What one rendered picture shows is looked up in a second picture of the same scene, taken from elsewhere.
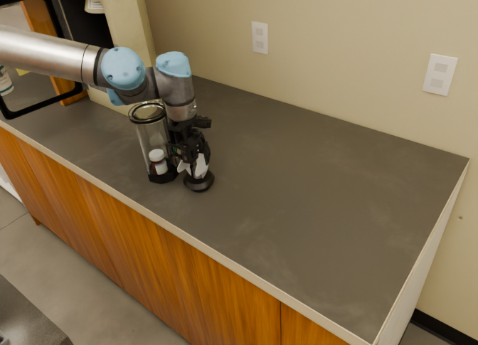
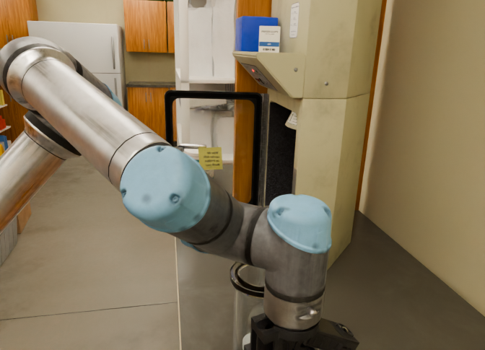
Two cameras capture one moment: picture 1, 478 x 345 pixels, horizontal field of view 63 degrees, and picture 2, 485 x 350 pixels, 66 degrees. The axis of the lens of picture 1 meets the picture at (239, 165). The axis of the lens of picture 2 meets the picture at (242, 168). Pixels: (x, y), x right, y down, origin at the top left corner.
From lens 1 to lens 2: 0.52 m
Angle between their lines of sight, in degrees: 38
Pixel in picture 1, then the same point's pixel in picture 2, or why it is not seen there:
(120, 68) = (145, 185)
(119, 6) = (317, 125)
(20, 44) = (67, 103)
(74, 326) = not seen: outside the picture
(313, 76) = not seen: outside the picture
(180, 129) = (267, 340)
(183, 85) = (299, 265)
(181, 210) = not seen: outside the picture
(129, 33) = (317, 162)
